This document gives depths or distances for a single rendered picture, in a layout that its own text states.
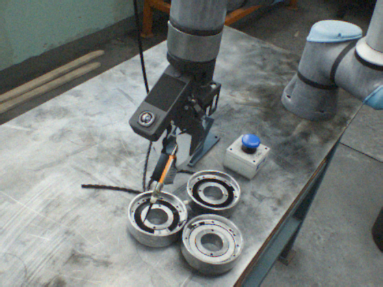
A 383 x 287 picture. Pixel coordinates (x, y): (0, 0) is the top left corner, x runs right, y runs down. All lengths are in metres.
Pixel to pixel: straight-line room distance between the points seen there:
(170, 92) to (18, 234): 0.37
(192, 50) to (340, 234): 1.58
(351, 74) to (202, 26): 0.55
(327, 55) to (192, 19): 0.57
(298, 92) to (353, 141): 1.50
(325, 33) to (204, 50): 0.54
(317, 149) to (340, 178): 1.27
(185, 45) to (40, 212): 0.42
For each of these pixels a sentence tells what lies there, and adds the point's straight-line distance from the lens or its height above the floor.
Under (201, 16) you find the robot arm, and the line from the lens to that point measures 0.59.
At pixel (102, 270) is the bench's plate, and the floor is 0.80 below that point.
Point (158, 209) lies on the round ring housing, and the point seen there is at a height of 0.83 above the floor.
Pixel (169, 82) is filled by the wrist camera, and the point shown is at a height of 1.10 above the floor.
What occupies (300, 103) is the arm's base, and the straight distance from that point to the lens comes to 1.17.
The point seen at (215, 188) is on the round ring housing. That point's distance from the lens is 0.88.
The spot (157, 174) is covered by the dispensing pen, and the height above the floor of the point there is 0.92.
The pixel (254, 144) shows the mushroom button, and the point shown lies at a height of 0.87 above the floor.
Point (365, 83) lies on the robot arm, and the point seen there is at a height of 0.97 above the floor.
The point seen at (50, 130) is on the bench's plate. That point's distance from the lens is 1.02.
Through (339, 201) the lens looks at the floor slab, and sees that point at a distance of 2.23.
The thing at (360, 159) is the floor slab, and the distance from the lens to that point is 2.54.
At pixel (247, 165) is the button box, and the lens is 0.93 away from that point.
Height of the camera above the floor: 1.43
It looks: 39 degrees down
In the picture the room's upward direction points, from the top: 10 degrees clockwise
